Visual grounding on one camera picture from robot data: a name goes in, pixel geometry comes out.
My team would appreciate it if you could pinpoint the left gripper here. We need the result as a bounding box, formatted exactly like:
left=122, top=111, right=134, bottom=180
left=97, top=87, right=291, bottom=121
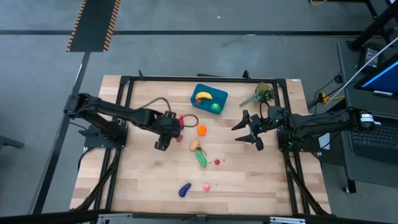
left=154, top=111, right=183, bottom=152

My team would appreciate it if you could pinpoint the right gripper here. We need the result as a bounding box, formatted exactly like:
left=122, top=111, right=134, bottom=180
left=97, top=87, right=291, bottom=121
left=231, top=107, right=285, bottom=152

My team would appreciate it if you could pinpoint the green toy cucumber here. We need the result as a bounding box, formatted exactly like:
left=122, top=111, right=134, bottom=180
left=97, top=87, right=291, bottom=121
left=195, top=149, right=208, bottom=169

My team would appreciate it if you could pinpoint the yellow toy banana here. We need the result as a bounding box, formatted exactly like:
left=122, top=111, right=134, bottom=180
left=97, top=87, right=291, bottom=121
left=195, top=91, right=213, bottom=101

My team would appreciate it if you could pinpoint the blue plastic tupperware container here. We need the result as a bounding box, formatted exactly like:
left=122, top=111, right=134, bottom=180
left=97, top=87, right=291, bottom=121
left=190, top=83, right=229, bottom=115

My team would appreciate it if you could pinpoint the potted artificial green plant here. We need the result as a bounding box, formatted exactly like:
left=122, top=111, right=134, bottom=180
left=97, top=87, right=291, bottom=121
left=238, top=82, right=276, bottom=108

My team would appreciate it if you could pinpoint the purple toy eggplant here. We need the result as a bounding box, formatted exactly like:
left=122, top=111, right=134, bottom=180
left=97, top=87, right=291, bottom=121
left=178, top=182, right=192, bottom=198

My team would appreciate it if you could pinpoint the yellow power plug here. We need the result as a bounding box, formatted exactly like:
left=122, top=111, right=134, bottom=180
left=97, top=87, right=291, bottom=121
left=320, top=92, right=346, bottom=104

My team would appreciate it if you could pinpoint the white rod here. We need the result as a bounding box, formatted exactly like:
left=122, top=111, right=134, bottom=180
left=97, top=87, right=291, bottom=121
left=323, top=36, right=398, bottom=109

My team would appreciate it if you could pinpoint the dark laptop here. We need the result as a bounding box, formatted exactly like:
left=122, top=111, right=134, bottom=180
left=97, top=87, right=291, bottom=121
left=337, top=111, right=398, bottom=166

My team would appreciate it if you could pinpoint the hazard-striped black floor mat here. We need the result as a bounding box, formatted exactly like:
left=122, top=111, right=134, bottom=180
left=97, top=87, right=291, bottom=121
left=65, top=0, right=121, bottom=53

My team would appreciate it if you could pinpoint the black power adapter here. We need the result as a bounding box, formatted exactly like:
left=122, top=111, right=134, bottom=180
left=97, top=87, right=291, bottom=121
left=357, top=42, right=385, bottom=72

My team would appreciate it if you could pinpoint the computer monitor blue screen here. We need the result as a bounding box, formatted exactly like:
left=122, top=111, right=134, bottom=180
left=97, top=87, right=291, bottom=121
left=353, top=52, right=398, bottom=100

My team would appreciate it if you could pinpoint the black chair base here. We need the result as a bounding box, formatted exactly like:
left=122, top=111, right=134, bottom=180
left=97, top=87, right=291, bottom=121
left=0, top=135, right=25, bottom=150

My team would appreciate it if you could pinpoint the black stand base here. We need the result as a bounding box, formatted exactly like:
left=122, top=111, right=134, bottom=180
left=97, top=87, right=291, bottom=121
left=346, top=0, right=398, bottom=52

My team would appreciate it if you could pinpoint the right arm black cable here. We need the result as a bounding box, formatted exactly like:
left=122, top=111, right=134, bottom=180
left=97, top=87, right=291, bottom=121
left=258, top=101, right=271, bottom=121

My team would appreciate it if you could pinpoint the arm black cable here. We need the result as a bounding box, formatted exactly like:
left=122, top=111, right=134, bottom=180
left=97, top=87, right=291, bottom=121
left=258, top=101, right=271, bottom=121
left=140, top=97, right=200, bottom=128

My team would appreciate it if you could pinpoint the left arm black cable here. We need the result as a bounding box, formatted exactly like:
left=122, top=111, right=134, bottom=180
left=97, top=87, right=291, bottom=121
left=140, top=97, right=200, bottom=128

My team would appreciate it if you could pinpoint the black metal table frame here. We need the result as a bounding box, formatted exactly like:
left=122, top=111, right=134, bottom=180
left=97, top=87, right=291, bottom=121
left=70, top=70, right=332, bottom=224

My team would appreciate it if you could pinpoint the black power cable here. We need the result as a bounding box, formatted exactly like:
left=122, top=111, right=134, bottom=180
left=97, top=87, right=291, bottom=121
left=306, top=72, right=345, bottom=110

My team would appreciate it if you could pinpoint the silver aluminium bracket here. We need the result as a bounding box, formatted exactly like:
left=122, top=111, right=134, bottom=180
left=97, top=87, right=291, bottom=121
left=269, top=216, right=307, bottom=224

